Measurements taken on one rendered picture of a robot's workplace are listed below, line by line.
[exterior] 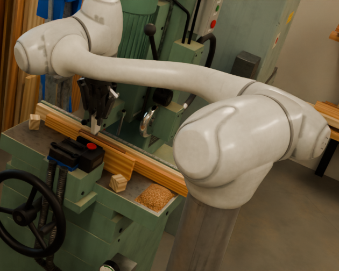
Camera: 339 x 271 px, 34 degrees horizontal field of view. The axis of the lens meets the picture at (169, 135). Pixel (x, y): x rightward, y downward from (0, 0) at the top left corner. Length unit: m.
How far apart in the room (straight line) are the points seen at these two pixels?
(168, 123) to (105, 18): 0.64
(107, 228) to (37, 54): 0.71
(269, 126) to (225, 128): 0.09
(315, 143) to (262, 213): 2.52
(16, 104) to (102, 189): 1.70
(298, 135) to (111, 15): 0.57
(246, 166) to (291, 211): 2.78
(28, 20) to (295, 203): 2.04
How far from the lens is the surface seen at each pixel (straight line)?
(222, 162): 0.86
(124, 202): 1.69
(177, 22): 1.81
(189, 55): 1.80
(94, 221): 1.79
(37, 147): 1.83
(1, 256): 2.15
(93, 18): 1.35
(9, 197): 1.97
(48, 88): 2.66
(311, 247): 3.43
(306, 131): 1.01
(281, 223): 3.51
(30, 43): 1.27
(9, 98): 3.29
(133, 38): 1.63
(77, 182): 1.63
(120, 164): 1.75
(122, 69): 1.20
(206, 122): 0.87
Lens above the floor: 1.89
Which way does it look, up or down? 28 degrees down
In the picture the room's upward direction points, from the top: 17 degrees clockwise
